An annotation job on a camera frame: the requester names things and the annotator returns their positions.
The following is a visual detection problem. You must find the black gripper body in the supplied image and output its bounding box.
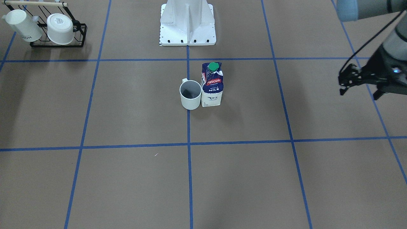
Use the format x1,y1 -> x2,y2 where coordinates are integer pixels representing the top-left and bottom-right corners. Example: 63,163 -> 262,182
361,45 -> 407,100

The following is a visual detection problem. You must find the black wire mug rack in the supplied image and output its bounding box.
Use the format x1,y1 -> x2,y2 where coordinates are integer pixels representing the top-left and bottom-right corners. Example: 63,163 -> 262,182
1,0 -> 87,48

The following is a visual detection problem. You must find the white mug with handle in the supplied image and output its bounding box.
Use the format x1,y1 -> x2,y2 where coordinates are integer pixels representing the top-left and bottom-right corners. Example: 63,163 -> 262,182
179,78 -> 202,110

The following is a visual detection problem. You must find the blue white milk carton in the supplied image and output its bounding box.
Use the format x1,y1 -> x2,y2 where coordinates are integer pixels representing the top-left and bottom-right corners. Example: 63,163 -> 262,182
201,62 -> 224,107

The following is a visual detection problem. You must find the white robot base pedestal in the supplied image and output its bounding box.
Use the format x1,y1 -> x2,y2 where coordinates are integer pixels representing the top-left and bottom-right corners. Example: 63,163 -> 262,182
159,0 -> 217,46

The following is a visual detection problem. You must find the white mug rack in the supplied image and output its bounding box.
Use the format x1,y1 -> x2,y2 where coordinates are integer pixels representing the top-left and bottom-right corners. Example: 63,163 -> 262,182
46,13 -> 74,45
2,9 -> 43,42

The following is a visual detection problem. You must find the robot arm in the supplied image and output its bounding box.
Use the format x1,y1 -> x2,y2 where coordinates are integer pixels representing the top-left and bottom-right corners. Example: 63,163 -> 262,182
337,0 -> 407,100

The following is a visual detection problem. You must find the white mug rack far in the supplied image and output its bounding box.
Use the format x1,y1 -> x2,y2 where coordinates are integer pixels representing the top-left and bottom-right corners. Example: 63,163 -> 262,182
2,9 -> 43,42

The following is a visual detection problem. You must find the white mug rack near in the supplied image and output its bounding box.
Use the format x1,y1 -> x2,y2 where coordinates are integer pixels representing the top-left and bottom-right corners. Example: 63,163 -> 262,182
46,13 -> 74,45

